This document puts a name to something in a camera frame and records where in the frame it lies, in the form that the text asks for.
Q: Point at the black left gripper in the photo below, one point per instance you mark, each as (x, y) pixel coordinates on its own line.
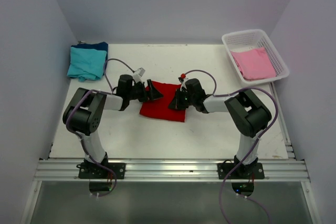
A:
(145, 92)

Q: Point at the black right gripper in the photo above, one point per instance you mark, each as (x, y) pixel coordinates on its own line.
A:
(181, 100)

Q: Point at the red t-shirt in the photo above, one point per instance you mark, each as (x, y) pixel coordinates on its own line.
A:
(159, 109)

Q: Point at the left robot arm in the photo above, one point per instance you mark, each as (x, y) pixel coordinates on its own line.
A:
(83, 114)

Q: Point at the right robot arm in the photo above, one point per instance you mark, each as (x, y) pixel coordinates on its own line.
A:
(249, 114)

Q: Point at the folded navy blue t-shirt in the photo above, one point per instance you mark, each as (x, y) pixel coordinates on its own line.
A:
(92, 58)

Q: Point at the folded turquoise t-shirt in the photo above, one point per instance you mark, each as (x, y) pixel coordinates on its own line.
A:
(76, 72)

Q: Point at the folded pink t-shirt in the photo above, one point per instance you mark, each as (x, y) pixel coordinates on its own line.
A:
(254, 64)

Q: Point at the white plastic basket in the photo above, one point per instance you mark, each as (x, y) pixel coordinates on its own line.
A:
(251, 39)

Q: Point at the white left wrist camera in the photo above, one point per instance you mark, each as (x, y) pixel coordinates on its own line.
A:
(137, 75)

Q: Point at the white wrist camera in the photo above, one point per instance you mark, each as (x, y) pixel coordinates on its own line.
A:
(182, 80)
(137, 75)

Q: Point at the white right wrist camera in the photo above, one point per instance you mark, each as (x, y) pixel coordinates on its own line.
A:
(182, 80)

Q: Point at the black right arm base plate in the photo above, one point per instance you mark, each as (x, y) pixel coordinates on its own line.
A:
(254, 170)

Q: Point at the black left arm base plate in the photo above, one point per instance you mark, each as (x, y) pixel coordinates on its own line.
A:
(89, 170)

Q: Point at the aluminium mounting rail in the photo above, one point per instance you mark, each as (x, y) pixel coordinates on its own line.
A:
(175, 170)

